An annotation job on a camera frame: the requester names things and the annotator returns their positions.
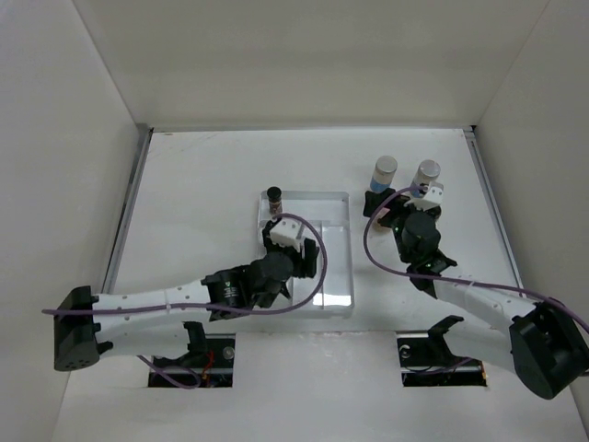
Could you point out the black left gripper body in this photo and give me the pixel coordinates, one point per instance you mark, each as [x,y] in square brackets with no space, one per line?
[302,260]

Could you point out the white plastic organizer tray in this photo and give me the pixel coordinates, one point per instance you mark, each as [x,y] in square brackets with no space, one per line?
[329,214]

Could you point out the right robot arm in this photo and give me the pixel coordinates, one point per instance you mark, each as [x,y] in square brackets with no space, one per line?
[535,337]

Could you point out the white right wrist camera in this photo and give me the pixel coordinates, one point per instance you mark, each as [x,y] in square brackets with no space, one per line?
[431,198]

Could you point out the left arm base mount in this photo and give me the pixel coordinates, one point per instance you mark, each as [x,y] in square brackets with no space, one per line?
[206,361]

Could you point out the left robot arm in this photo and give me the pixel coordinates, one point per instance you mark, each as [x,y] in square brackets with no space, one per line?
[169,324]

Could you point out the aluminium table edge rail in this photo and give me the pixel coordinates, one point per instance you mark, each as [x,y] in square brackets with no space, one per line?
[125,213]

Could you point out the blue label sago jar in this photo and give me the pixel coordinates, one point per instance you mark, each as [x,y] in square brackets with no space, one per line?
[427,172]

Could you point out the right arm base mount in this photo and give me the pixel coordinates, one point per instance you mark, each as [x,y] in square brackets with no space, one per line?
[426,361]

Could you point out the small black cap spice bottle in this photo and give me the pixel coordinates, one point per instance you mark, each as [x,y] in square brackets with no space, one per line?
[274,196]

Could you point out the silver lid beige jar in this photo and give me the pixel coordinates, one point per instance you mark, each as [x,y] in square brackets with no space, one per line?
[383,174]

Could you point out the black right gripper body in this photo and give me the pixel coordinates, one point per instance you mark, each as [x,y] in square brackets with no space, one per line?
[396,219]

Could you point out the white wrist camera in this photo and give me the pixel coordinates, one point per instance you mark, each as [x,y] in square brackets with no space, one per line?
[288,233]
[431,198]

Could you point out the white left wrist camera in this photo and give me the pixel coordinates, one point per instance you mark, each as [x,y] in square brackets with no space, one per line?
[288,233]

